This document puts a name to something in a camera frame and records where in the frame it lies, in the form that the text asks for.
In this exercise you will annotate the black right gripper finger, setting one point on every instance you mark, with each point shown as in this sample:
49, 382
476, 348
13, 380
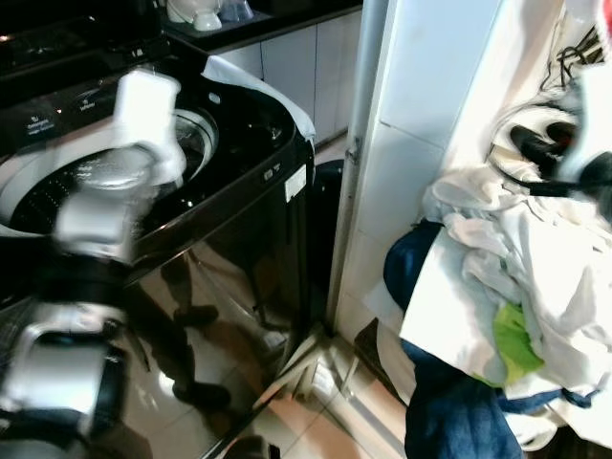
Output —
534, 133
535, 153

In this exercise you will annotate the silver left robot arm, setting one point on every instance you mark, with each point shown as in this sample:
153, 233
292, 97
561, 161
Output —
91, 215

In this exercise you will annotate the black top-load washing machine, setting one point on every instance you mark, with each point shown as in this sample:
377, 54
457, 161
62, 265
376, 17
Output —
229, 239

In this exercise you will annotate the white crumpled garment pile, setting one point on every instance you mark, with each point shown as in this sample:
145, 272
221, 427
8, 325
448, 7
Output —
535, 258

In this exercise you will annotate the grey vertical corner pipe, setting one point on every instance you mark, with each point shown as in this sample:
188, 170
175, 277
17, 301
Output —
361, 143

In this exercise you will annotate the bright green cloth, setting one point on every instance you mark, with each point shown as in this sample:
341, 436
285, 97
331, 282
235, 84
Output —
516, 344

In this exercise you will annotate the black countertop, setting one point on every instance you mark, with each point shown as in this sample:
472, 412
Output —
287, 21

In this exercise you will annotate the white cloth behind washer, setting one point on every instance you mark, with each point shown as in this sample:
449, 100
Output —
263, 91

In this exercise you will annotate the dark blue denim garment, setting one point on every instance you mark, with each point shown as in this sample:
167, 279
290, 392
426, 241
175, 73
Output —
454, 416

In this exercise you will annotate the white ceramic cup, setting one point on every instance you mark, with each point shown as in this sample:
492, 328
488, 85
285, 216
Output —
207, 13

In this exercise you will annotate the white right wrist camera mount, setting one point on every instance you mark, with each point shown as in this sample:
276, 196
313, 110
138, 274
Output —
590, 120

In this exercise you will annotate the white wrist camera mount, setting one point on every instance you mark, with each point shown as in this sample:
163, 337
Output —
145, 107
590, 120

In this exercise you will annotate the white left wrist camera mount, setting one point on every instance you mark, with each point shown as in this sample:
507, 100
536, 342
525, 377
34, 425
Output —
145, 107

